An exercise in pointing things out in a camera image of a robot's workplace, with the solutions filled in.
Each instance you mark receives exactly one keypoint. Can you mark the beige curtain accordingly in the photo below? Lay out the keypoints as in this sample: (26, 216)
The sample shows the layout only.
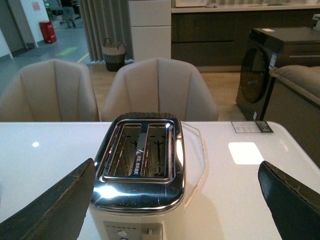
(106, 19)

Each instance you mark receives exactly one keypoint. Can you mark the walking person in background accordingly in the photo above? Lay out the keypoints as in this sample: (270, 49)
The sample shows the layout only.
(68, 11)

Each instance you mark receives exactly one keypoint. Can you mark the beige chair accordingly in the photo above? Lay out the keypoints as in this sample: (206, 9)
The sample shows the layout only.
(160, 85)
(54, 90)

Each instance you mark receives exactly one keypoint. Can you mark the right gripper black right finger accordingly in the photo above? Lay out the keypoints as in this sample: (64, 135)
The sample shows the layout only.
(295, 208)

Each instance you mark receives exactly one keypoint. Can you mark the beige chair left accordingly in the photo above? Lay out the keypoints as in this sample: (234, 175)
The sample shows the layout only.
(54, 90)

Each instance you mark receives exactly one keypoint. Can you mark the white cabinet column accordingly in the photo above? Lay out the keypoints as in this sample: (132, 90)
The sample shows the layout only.
(150, 22)

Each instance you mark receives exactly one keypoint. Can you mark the woven laundry basket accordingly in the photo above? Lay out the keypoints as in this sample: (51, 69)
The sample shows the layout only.
(113, 54)

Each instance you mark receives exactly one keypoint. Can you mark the black white info card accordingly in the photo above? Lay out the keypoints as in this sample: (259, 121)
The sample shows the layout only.
(251, 127)

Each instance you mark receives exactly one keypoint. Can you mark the cream chrome two-slot toaster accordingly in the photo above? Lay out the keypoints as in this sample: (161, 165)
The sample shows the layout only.
(140, 179)

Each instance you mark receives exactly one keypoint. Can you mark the beige chair centre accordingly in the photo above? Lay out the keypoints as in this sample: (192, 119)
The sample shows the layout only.
(160, 85)

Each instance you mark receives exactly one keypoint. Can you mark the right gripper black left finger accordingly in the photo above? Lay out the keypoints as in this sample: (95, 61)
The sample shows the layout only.
(58, 213)

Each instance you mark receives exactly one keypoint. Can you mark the red box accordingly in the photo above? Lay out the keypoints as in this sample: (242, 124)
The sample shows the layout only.
(48, 32)

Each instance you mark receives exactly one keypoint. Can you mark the dark kitchen counter cabinet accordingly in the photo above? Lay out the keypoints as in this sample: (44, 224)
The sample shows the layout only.
(221, 38)

